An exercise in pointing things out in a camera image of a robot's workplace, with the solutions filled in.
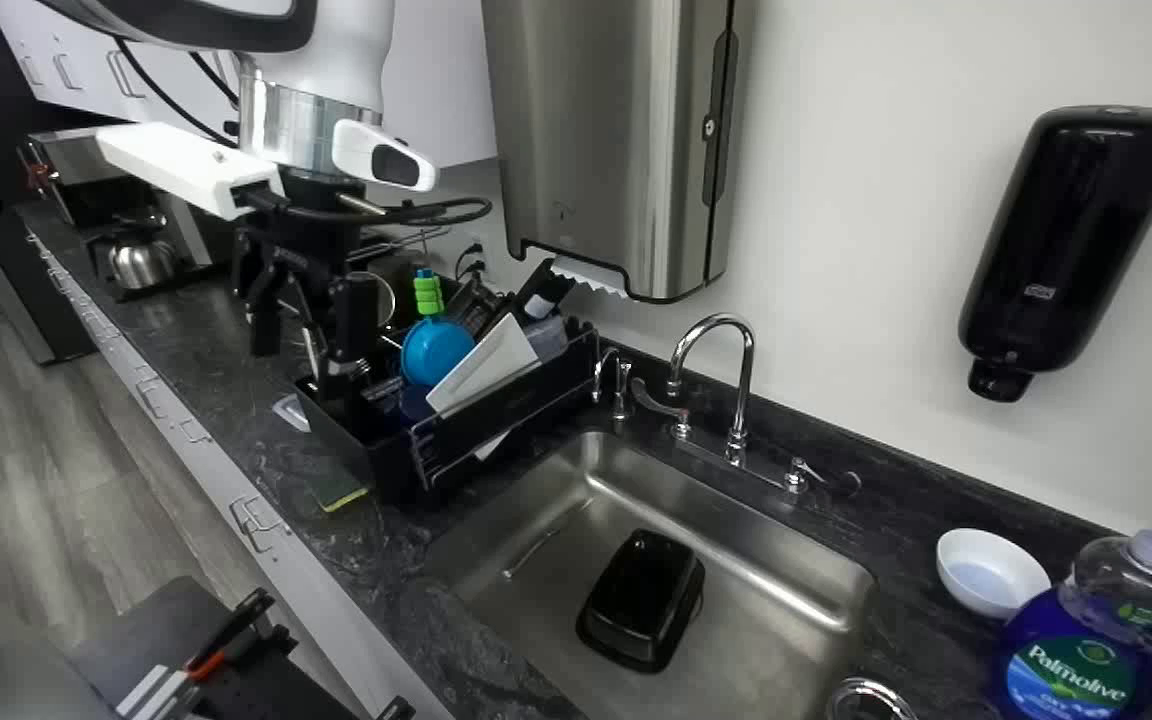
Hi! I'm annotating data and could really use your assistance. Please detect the dark robot base table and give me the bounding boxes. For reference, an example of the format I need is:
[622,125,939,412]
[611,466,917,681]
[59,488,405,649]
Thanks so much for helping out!
[69,573,354,720]

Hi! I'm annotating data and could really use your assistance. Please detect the chrome sink faucet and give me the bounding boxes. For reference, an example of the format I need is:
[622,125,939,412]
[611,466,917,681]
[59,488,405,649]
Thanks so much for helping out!
[586,311,866,503]

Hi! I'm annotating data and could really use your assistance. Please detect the red handled hand tool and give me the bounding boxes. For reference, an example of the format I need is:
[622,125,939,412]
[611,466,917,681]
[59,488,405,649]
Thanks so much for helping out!
[110,585,303,720]

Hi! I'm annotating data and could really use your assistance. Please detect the green capped bottle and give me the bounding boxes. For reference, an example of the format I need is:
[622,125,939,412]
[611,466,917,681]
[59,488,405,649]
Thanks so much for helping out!
[406,265,453,323]

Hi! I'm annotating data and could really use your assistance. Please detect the small white bowl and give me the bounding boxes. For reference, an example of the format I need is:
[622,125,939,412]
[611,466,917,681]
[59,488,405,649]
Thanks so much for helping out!
[930,522,1055,625]

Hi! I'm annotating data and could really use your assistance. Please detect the stainless steel sink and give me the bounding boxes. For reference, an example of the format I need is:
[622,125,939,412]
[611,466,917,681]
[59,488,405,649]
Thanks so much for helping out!
[428,423,876,720]

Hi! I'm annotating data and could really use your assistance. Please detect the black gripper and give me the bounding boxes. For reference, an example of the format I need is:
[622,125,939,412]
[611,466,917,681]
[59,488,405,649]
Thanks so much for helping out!
[231,177,400,392]

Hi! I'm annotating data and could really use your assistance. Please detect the clear drinking glass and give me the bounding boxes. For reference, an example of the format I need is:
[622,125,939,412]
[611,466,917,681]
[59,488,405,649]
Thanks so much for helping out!
[823,671,923,720]

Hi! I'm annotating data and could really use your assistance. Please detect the black dish rack with wire frame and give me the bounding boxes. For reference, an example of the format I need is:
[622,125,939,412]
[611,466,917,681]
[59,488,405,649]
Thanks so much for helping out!
[291,255,603,507]

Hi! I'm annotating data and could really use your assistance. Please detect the black wall soap dispenser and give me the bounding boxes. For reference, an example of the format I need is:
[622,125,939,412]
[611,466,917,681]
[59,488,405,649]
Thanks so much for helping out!
[956,105,1152,402]

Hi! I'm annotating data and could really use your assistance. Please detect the stainless paper towel dispenser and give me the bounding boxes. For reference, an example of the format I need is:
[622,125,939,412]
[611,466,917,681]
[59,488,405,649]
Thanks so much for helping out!
[476,0,756,303]

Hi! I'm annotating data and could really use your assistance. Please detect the white lower cabinets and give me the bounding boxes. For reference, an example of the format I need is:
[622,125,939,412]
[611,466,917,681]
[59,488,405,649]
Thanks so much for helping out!
[24,229,457,720]

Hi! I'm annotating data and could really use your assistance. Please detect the black plastic food container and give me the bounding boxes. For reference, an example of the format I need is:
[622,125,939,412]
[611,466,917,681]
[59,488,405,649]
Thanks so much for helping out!
[572,526,707,677]

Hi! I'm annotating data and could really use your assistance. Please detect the blue dish soap bottle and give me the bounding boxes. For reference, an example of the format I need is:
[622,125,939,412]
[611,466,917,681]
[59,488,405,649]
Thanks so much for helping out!
[991,522,1152,720]

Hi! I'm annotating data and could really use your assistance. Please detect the grey drip coffee maker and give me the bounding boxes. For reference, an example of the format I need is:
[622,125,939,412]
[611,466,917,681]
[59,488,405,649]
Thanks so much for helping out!
[24,121,270,275]

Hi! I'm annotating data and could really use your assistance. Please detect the steel coffee carafe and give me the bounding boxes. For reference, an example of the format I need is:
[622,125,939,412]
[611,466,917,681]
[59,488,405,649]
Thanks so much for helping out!
[83,221,189,297]

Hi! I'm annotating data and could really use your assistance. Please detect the green and yellow sponge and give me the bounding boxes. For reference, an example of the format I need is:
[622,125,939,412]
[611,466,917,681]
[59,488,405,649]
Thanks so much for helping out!
[291,444,374,519]

